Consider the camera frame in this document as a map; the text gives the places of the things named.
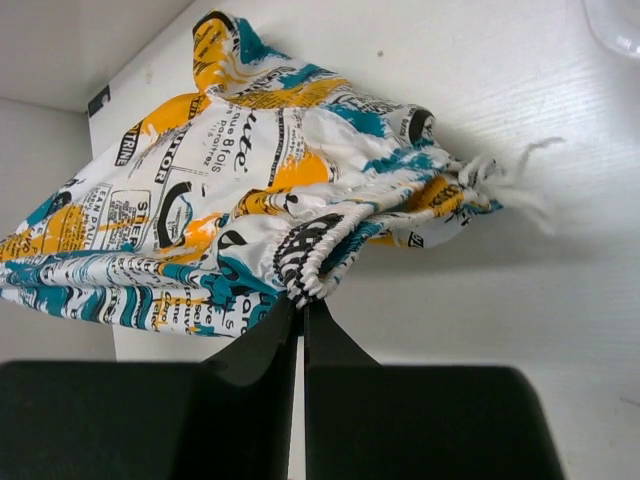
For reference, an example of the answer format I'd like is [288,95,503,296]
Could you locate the white perforated plastic basket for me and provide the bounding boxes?
[582,0,639,61]

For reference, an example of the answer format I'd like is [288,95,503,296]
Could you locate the white patterned printed shorts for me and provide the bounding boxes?
[1,10,551,337]

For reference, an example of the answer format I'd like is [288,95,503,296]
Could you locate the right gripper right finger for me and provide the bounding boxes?
[303,301,565,479]

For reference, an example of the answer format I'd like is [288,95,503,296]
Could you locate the small black label plate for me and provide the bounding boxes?
[87,84,111,118]

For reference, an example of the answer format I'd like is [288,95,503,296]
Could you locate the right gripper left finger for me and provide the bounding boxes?
[1,298,297,479]

